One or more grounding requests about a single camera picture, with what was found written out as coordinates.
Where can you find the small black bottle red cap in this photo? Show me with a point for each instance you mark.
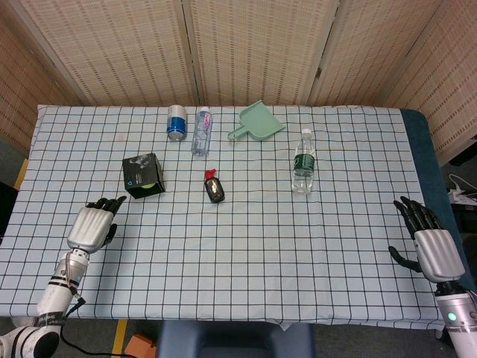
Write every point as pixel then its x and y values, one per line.
pixel 214 188

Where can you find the dark blue padded table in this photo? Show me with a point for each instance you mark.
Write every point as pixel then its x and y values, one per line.
pixel 425 149

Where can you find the clear bottle green label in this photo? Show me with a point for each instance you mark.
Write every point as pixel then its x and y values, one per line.
pixel 305 164

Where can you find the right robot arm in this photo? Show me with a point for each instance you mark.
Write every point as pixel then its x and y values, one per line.
pixel 462 320

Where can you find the woven folding screen panel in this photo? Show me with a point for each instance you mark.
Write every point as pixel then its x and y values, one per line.
pixel 22 97
pixel 261 48
pixel 447 93
pixel 372 56
pixel 123 52

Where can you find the black cardboard box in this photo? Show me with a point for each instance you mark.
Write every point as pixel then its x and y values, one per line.
pixel 141 168

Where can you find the dark blue padded seat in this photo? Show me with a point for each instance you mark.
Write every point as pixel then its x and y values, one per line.
pixel 234 341

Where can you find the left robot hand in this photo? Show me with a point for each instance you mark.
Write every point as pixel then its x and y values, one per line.
pixel 89 227

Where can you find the white power adapter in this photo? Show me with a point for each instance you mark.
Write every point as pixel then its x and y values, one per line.
pixel 455 195

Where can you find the green plastic dustpan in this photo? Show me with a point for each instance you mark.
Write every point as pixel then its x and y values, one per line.
pixel 262 121

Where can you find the orange floor object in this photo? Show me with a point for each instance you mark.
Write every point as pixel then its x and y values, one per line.
pixel 139 347

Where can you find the white black checkered tablecloth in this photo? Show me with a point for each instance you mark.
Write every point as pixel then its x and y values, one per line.
pixel 242 253

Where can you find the blue soda can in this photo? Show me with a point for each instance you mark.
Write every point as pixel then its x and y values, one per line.
pixel 177 123

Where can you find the black equipment case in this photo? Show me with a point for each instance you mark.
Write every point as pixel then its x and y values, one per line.
pixel 6 209

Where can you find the clear bottle red label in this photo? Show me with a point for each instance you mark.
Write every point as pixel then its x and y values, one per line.
pixel 201 132

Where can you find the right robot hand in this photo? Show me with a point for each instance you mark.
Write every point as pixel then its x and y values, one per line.
pixel 438 253

